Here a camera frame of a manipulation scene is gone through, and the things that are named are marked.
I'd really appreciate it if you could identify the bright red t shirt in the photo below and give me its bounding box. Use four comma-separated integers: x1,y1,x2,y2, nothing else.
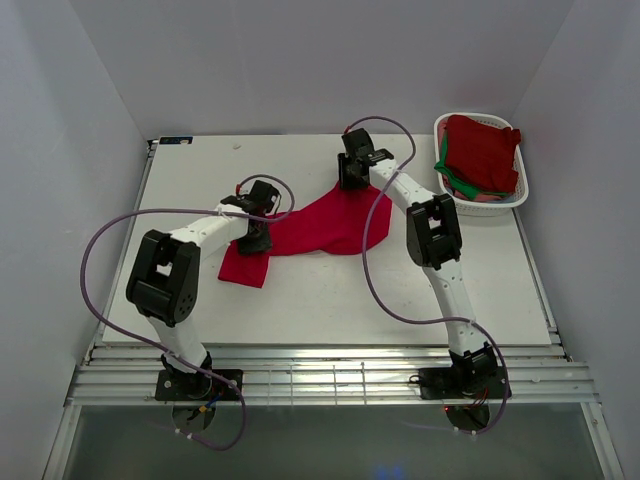
218,185,393,288

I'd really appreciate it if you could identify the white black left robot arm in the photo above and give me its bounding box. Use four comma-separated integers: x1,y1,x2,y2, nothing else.
126,180,281,400

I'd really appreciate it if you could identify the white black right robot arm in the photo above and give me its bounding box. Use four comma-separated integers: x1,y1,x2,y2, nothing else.
338,127,509,399

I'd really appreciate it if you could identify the pink t shirt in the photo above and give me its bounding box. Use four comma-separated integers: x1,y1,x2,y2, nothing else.
434,120,504,203

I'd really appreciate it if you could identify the white plastic laundry basket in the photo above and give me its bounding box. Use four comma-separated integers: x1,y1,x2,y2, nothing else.
434,112,529,216

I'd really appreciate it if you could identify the green t shirt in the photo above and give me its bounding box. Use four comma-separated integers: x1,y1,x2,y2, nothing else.
434,134,481,201

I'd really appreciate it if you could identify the blue label sticker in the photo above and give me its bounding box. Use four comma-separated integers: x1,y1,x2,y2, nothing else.
158,136,193,145

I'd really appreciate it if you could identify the dark red folded t shirt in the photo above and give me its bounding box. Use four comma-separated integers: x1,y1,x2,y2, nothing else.
444,115,522,194

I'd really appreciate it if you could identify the light blue t shirt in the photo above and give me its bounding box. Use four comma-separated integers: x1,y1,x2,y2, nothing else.
448,189,512,204

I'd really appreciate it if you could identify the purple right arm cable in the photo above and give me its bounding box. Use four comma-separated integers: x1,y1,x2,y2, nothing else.
343,116,509,436

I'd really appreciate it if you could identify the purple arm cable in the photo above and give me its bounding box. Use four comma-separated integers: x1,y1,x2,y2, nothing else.
81,173,296,451
343,116,509,436

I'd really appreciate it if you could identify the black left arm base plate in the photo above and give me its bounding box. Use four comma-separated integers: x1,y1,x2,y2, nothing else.
154,370,239,402

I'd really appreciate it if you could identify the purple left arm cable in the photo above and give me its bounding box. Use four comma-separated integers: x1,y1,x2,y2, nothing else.
81,173,296,451

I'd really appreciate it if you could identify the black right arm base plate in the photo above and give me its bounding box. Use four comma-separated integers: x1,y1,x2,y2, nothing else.
413,367,512,400

